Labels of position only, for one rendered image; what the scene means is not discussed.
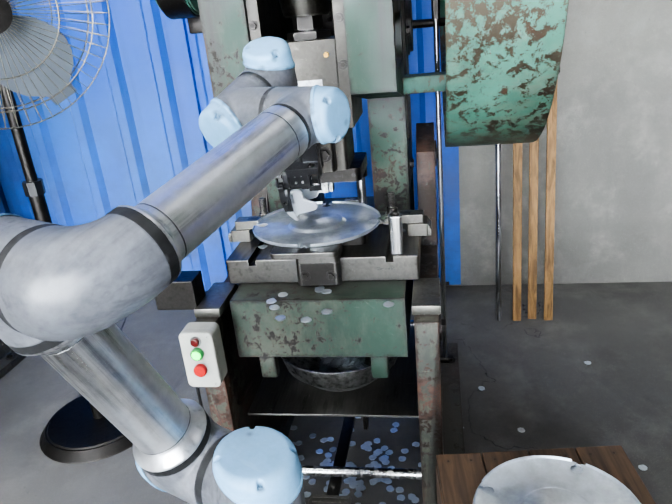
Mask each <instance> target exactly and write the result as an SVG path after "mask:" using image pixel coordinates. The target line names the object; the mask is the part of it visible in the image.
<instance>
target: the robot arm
mask: <svg viewBox="0 0 672 504"><path fill-rule="evenodd" d="M242 56H243V65H244V66H245V70H244V71H243V72H242V73H241V74H239V76H238V77H237V78H236V79H235V80H234V81H233V82H232V83H231V84H230V85H229V86H228V87H227V88H225V89H224V90H223V91H222V92H221V93H220V94H219V95H218V96H217V97H216V98H213V99H212V100H211V101H210V104H209V105H208V106H207V107H206V108H205V109H204V110H203V111H202V112H201V114H200V116H199V127H200V130H201V132H202V133H203V136H204V138H205V139H206V140H207V141H208V142H209V143H210V144H211V145H212V146H213V147H214V148H213V149H211V150H210V151H209V152H207V153H206V154H205V155H203V156H202V157H201V158H199V159H198V160H197V161H195V162H194V163H192V164H191V165H190V166H188V167H187V168H186V169H184V170H183V171H182V172H180V173H179V174H178V175H176V176H175V177H173V178H172V179H171V180H169V181H168V182H167V183H165V184H164V185H163V186H161V187H160V188H159V189H157V190H156V191H154V192H153V193H152V194H150V195H149V196H148V197H146V198H145V199H144V200H142V201H141V202H140V203H138V204H137V205H135V206H134V207H133V206H129V205H120V206H117V207H116V208H114V209H113V210H111V211H110V212H108V213H107V214H106V215H104V216H103V217H101V218H99V219H97V220H94V221H92V222H88V223H85V224H81V225H74V226H64V225H59V224H54V223H49V222H43V221H38V220H33V219H27V218H24V217H22V216H19V215H16V214H10V213H2V214H0V339H1V340H2V341H3V342H4V343H5V344H6V345H8V346H9V347H10V348H11V349H12V350H13V351H14V352H15V353H17V354H19V355H22V356H37V355H40V356H41V357H42V358H43V359H44V360H45V361H46V362H47V363H48V364H50V365H51V366H52V367H53V368H54V369H55V370H56V371H57V372H58V373H59V374H60V375H61V376H62V377H63V378H64V379H65V380H66V381H67V382H69V383H70V384H71V385H72V386H73V387H74V388H75V389H76V390H77V391H78V392H79V393H80V394H81V395H82V396H83V397H84V398H85V399H86V400H88V401H89V402H90V403H91V404H92V405H93V406H94V407H95V408H96V409H97V410H98V411H99V412H100V413H101V414H102V415H103V416H104V417H105V418H107V419H108V420H109V421H110V422H111V423H112V424H113V425H114V426H115V427H116V428H117V429H118V430H119V431H120V432H121V433H122V434H123V435H124V436H126V437H127V438H128V439H129V440H130V441H131V442H132V443H133V455H134V458H135V463H136V467H137V469H138V471H139V473H140V474H141V476H142V477H143V478H144V479H145V480H146V481H147V482H148V483H149V484H151V485H152V486H153V487H155V488H157V489H159V490H161V491H164V492H168V493H170V494H172V495H174V496H176V497H178V498H180V499H182V500H184V501H186V502H188V503H190V504H306V502H305V495H304V488H303V471H302V466H301V463H300V461H299V458H298V454H297V451H296V448H295V446H294V445H293V443H292V442H291V440H290V439H289V438H288V437H287V436H285V435H284V434H283V433H281V432H279V431H277V430H275V429H272V428H269V427H264V426H255V428H254V429H250V428H249V427H244V428H240V429H237V430H235V431H231V430H229V429H226V428H224V427H221V426H220V425H218V424H217V423H215V422H214V421H213V420H212V418H211V417H210V416H209V415H208V414H207V412H206V411H205V410H204V409H203V408H202V407H201V406H200V405H199V404H198V403H197V402H195V401H194V400H191V399H184V398H181V399H180V398H179V397H178V395H177V394H176V393H175V392H174V391H173V390H172V389H171V387H170V386H169V385H168V384H167V383H166V382H165V380H164V379H163V378H162V377H161V376H160V375H159V374H158V372H157V371H156V370H155V369H154V368H153V367H152V366H151V364H150V363H149V362H148V361H147V360H146V359H145V357H144V356H143V355H142V354H141V353H140V352H139V351H138V349H137V348H136V347H135V346H134V345H133V344H132V342H131V341H130V340H129V339H128V338H127V337H126V336H125V334H124V333H123V332H122V331H121V330H120V329H119V328H118V326H117V325H116V324H115V323H117V322H119V321H121V320H122V319H124V318H126V317H127V316H129V315H130V314H132V313H133V312H135V311H137V310H138V309H140V308H141V307H142V306H144V305H145V304H147V303H148V302H149V301H151V300H152V299H153V298H155V297H156V296H157V295H158V294H160V293H161V292H162V291H163V290H164V289H165V288H166V287H168V286H169V285H170V284H171V283H172V282H173V281H174V280H175V279H176V278H177V277H178V276H179V275H180V273H181V270H182V260H183V259H184V258H185V257H187V256H188V255H189V254H190V253H191V252H192V251H193V250H194V249H196V248H197V247H198V246H199V245H200V244H201V243H202V242H204V241H205V240H206V239H207V238H208V237H209V236H210V235H211V234H213V233H214V232H215V231H216V230H217V229H218V228H219V227H221V226H222V225H223V224H224V223H225V222H226V221H227V220H229V219H230V218H231V217H232V216H233V215H234V214H235V213H236V212H238V211H239V210H240V209H241V208H242V207H243V206H244V205H246V204H247V203H248V202H249V201H250V200H251V199H252V198H253V197H255V196H256V195H257V194H258V193H259V192H260V191H261V190H263V189H264V188H265V187H266V186H267V185H268V184H269V183H271V182H272V181H273V180H275V185H276V188H277V189H278V192H279V197H280V201H281V204H282V206H283V208H284V210H285V212H287V214H288V215H289V216H290V217H292V218H293V219H294V220H296V221H297V220H299V218H300V216H299V214H302V213H306V212H310V211H313V210H316V209H317V203H316V202H314V201H311V199H313V198H316V197H317V196H318V194H319V193H318V191H320V190H322V185H321V180H320V176H322V175H323V173H322V171H323V169H322V167H323V166H324V162H323V157H322V151H321V146H320V143H321V144H327V143H336V142H339V141H340V140H342V139H343V138H344V136H345V135H346V133H347V131H348V128H349V125H350V116H351V114H350V108H349V102H348V99H347V97H346V95H345V94H344V93H343V92H342V91H341V90H340V89H339V88H336V87H327V86H319V85H314V86H298V82H297V77H296V72H295V62H294V61H293V58H292V54H291V50H290V46H289V44H288V43H287V42H286V41H285V40H284V39H282V38H279V37H273V36H268V37H261V38H258V39H255V40H253V41H251V42H249V43H248V44H247V45H246V46H245V47H244V49H243V53H242ZM315 183H319V185H315Z"/></svg>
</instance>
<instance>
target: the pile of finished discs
mask: <svg viewBox="0 0 672 504"><path fill-rule="evenodd" d="M473 504H641V503H640V501H639V500H638V499H637V497H636V496H635V495H634V494H633V493H632V492H631V491H630V490H629V489H628V488H627V487H626V486H625V485H623V484H622V483H621V482H620V481H618V480H617V479H616V478H614V477H613V476H611V475H609V474H608V473H606V472H604V471H602V470H600V469H598V468H596V467H594V466H592V465H589V464H587V463H586V465H583V464H581V465H579V464H577V462H573V461H572V459H570V458H565V457H560V456H551V455H533V456H525V457H520V458H516V459H512V460H509V461H507V462H504V463H502V464H500V465H498V466H497V467H495V468H494V469H492V470H491V471H490V472H489V473H487V474H486V475H485V477H484V478H483V479H482V482H481V483H480V485H479V486H478V488H477V489H476V492H475V495H474V498H473Z"/></svg>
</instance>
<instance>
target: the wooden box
mask: <svg viewBox="0 0 672 504"><path fill-rule="evenodd" d="M533 455H551V456H560V457H565V458H570V459H572V461H573V462H577V464H579V465H581V464H583V465H586V463H587V464H589V465H592V466H594V467H596V468H598V469H600V470H602V471H604V472H606V473H608V474H609V475H611V476H613V477H614V478H616V479H617V480H618V481H620V482H621V483H622V484H623V485H625V486H626V487H627V488H628V489H629V490H630V491H631V492H632V493H633V494H634V495H635V496H636V497H637V499H638V500H639V501H640V503H641V504H656V503H655V501H654V500H653V498H652V496H651V495H650V493H649V491H648V490H647V488H646V486H645V485H644V483H643V481H642V480H641V478H640V476H639V475H638V473H637V471H636V470H635V468H634V466H633V465H632V463H631V461H630V460H629V458H628V456H627V455H626V453H625V451H624V450H623V448H622V446H621V445H616V446H597V447H578V448H576V449H575V450H574V448H559V449H540V450H529V453H528V452H527V450H521V451H502V452H483V453H482V457H481V454H480V453H464V454H445V455H436V463H437V464H436V487H437V504H473V498H474V495H475V492H476V489H477V488H478V486H479V485H480V483H481V482H482V479H483V478H484V477H485V475H486V474H487V473H489V472H490V471H491V470H492V469H494V468H495V467H497V466H498V465H500V464H502V463H504V462H507V461H509V460H512V459H516V458H520V457H525V456H533Z"/></svg>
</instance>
